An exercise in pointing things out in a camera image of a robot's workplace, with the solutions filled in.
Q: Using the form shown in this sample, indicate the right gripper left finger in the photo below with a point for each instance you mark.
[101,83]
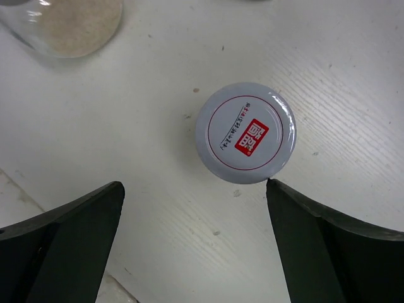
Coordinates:
[61,255]

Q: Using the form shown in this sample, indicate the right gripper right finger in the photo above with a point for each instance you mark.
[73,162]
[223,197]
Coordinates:
[328,256]

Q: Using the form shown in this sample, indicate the silver lid spice jar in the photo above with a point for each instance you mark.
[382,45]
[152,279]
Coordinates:
[245,133]

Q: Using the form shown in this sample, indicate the open wide glass jar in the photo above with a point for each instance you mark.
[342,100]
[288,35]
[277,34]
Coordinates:
[64,29]

